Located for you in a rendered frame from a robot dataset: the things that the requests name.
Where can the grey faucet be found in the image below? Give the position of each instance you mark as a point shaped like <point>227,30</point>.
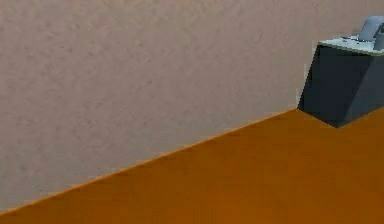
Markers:
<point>370,28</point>

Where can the dark grey sink cabinet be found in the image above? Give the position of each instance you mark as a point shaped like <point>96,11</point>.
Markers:
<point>340,83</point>

